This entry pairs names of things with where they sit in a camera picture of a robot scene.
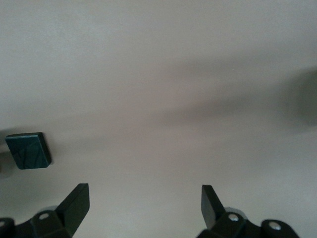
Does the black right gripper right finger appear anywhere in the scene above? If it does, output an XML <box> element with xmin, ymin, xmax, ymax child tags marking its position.
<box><xmin>197</xmin><ymin>184</ymin><xmax>300</xmax><ymax>238</ymax></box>

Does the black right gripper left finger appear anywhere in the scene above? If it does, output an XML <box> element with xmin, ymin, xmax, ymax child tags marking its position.
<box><xmin>0</xmin><ymin>182</ymin><xmax>90</xmax><ymax>238</ymax></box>

